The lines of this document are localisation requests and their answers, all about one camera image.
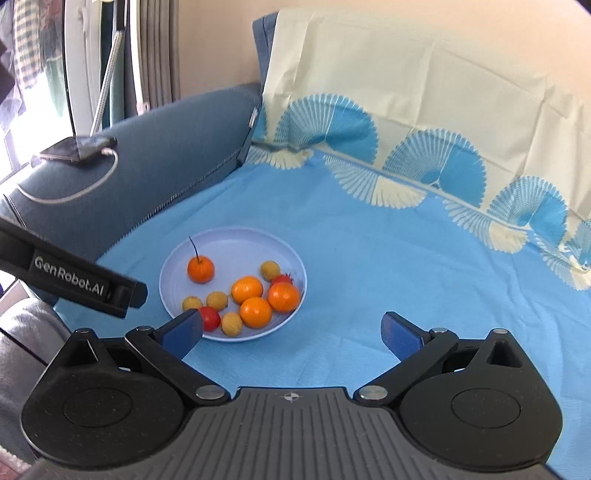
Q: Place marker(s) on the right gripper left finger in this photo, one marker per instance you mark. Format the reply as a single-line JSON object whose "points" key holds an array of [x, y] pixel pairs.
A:
{"points": [[163, 350]]}

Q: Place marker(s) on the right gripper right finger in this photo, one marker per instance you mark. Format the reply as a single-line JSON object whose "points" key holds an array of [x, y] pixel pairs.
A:
{"points": [[421, 354]]}

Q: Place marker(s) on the red cherry tomato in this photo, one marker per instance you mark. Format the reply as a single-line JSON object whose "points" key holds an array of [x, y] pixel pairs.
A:
{"points": [[210, 318], [282, 278]]}

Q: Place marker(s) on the tan longan single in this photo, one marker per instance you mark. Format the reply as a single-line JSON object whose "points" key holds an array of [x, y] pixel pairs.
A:
{"points": [[217, 300]]}

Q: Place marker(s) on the orange with stem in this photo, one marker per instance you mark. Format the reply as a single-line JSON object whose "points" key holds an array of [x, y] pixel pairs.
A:
{"points": [[200, 269]]}

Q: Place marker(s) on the oval orange kumquat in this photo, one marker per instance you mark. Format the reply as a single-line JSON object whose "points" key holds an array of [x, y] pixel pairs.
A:
{"points": [[255, 312]]}

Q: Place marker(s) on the large orange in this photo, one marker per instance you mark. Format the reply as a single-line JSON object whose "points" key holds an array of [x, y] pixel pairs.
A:
{"points": [[245, 288]]}

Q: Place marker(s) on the tan longan cluster left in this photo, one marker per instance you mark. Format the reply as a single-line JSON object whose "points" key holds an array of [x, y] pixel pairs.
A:
{"points": [[191, 302]]}

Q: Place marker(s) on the tan longan cluster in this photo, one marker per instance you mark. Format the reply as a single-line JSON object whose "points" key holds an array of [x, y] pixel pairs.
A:
{"points": [[231, 324], [191, 302]]}

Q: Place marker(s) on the tan longan cluster right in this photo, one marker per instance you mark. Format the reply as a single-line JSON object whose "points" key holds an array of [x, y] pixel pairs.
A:
{"points": [[231, 324]]}

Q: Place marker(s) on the blue sofa armrest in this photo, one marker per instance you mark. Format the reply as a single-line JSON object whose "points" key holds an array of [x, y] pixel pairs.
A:
{"points": [[164, 157]]}

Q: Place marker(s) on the grey blanket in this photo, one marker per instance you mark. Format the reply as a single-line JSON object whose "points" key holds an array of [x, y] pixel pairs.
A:
{"points": [[31, 335]]}

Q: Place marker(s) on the black smartphone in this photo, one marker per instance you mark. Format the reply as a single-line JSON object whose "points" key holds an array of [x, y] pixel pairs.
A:
{"points": [[78, 149]]}

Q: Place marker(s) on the small orange kumquat round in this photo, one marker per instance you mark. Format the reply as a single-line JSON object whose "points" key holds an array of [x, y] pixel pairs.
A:
{"points": [[283, 297]]}

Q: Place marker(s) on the tan longan far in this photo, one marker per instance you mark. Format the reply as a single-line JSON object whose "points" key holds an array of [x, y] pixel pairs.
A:
{"points": [[270, 270]]}

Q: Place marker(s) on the white clothes steamer stand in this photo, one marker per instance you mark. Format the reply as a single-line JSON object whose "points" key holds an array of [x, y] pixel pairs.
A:
{"points": [[120, 15]]}

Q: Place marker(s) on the grey curtain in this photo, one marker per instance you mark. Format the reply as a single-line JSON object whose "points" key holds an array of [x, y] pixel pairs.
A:
{"points": [[153, 33]]}

